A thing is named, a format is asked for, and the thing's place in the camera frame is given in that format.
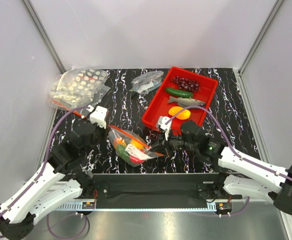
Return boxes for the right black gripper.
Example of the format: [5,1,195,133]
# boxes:
[150,127,197,158]

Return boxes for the yellow toy lemon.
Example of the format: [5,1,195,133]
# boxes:
[168,106,191,120]
[130,139,144,150]

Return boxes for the red toy apple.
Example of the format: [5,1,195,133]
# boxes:
[129,155,144,167]

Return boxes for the orange zip top bag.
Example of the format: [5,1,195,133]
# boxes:
[108,125,163,167]

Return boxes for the orange green toy mango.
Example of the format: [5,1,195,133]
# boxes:
[113,138,127,148]

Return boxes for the green toy cucumber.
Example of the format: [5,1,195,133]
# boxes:
[165,87,193,99]
[117,144,130,162]

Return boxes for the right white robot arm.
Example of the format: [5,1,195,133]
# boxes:
[150,116,292,216]

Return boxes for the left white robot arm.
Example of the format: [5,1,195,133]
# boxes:
[0,123,107,240]

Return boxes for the stack of zip bags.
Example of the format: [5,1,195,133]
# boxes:
[48,67,110,119]

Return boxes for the clear bag with contents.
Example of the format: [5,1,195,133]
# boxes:
[130,70,164,95]

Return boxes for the red plastic tray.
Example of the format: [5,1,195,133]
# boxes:
[142,66,218,131]

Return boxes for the grey toy fish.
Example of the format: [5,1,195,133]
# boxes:
[168,96,206,107]

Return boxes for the purple toy grapes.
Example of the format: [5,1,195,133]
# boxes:
[171,76,200,93]

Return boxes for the left connector board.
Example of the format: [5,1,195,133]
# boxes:
[82,201,96,210]

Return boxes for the connector board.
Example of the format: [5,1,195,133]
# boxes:
[82,201,96,210]
[217,202,232,212]

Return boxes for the right connector board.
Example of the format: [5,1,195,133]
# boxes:
[217,202,232,212]

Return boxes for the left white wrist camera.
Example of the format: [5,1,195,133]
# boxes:
[89,106,109,129]

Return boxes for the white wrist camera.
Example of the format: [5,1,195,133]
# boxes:
[89,106,109,129]
[156,116,172,134]

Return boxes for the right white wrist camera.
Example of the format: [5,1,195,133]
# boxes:
[156,116,172,134]

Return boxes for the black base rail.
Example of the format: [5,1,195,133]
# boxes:
[65,172,243,210]

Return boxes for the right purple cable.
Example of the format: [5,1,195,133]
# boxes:
[164,104,292,217]

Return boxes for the aluminium slotted rail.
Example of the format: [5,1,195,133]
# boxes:
[55,201,96,211]

